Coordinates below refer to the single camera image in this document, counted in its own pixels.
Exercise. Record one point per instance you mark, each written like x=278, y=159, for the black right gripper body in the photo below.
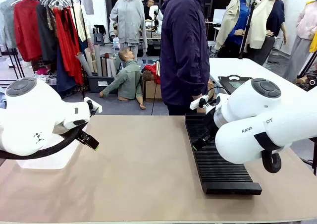
x=210, y=122

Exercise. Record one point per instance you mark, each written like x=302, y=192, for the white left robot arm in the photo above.
x=37, y=115

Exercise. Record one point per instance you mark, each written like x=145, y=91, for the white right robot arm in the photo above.
x=247, y=134

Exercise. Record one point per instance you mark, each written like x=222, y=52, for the black slotted PCB rack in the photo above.
x=218, y=169

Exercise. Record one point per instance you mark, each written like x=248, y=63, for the clear plastic box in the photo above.
x=49, y=162

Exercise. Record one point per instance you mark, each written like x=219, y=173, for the grey storage bin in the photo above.
x=100, y=84

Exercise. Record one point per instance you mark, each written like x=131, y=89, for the white table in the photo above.
x=247, y=68

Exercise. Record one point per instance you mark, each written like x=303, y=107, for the brown cardboard box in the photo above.
x=152, y=90

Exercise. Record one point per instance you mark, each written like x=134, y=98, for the navy garment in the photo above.
x=64, y=77

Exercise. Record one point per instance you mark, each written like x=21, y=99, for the grey paper roll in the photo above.
x=84, y=64

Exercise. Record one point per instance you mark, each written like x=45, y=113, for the person in purple jacket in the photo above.
x=184, y=48

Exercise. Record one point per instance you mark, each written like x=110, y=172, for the beige paper roll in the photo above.
x=89, y=59

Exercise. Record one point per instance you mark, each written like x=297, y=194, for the red dress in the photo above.
x=68, y=48

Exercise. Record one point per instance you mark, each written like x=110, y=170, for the blue cloth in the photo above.
x=2, y=97

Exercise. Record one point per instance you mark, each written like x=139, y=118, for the mannequin in beige coat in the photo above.
x=235, y=20

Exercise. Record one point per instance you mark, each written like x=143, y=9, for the white board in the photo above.
x=219, y=16

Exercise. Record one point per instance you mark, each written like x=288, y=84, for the black jacket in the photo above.
x=47, y=43

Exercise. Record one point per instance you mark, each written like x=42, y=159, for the black tripod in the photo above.
x=313, y=157

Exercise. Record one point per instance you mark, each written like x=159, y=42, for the mannequin in cream navy top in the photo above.
x=265, y=28

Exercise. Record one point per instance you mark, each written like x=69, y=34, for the black handbag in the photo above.
x=99, y=29

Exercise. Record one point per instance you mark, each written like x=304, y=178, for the cream garment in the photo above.
x=80, y=23

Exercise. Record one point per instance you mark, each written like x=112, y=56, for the black clothes rack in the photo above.
x=74, y=23

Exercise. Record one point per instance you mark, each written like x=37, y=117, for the mannequin in pink sweater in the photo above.
x=301, y=35

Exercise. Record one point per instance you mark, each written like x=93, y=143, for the seated person in black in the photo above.
x=149, y=8

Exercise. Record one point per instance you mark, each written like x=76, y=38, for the mannequin in grey hoodie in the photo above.
x=128, y=18

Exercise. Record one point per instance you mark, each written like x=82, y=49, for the red shirt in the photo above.
x=26, y=28

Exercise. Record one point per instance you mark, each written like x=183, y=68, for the yellow garment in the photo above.
x=314, y=41

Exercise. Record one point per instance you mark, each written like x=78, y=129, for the light grey shirt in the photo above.
x=7, y=20

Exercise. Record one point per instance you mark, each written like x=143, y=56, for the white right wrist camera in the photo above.
x=198, y=102

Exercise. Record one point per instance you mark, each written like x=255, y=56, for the black camera stand pole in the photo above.
x=248, y=25

